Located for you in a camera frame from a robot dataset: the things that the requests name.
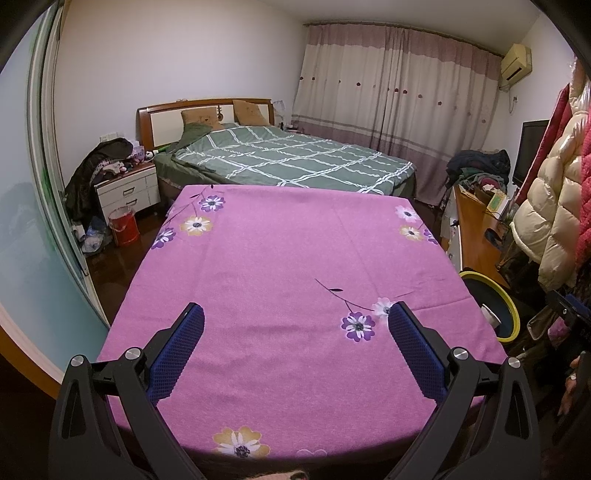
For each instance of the blue plastic bag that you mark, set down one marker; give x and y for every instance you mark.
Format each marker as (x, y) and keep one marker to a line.
(97, 237)

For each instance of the cream down jacket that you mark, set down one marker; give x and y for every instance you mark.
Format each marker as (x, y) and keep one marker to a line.
(554, 207)

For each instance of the frosted glass sliding door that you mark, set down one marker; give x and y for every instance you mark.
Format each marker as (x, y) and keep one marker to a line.
(27, 207)

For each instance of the bed with green checked duvet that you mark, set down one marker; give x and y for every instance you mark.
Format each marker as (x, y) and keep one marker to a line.
(300, 157)

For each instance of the beige pink curtain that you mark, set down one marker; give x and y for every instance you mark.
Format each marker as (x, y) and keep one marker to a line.
(392, 92)

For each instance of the clothes pile on desk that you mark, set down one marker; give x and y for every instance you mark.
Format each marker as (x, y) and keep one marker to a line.
(475, 166)

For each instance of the pink floral blanket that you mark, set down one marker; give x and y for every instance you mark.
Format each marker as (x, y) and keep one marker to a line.
(277, 277)

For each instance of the wall air conditioner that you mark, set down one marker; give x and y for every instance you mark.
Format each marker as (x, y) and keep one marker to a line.
(516, 62)

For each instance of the green patterned box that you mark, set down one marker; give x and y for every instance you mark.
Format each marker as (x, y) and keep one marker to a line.
(498, 202)

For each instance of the red bucket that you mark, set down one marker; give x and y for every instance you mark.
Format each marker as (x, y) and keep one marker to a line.
(124, 230)

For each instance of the person's right hand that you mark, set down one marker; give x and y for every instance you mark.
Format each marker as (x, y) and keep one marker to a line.
(572, 383)

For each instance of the brown pillow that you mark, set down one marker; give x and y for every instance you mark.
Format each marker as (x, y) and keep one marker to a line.
(251, 113)
(203, 120)

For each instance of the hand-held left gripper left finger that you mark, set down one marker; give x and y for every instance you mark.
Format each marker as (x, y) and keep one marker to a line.
(178, 355)

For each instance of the wooden bed headboard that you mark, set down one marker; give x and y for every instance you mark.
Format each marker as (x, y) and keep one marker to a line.
(161, 120)

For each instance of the white nightstand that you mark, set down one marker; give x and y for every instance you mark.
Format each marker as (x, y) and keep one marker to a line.
(129, 189)

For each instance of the wooden desk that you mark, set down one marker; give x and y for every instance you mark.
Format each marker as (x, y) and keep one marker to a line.
(471, 230)

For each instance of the bedside lamp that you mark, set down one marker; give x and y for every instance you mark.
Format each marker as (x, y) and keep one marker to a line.
(278, 108)

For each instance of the black television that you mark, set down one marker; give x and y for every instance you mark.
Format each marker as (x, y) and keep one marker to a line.
(531, 152)

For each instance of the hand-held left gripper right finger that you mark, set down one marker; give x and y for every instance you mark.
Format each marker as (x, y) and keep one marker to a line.
(415, 355)

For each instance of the dark clothes pile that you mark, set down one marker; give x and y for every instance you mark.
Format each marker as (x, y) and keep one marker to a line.
(87, 170)

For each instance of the yellow rimmed trash bin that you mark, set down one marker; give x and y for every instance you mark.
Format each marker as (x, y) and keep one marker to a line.
(513, 318)

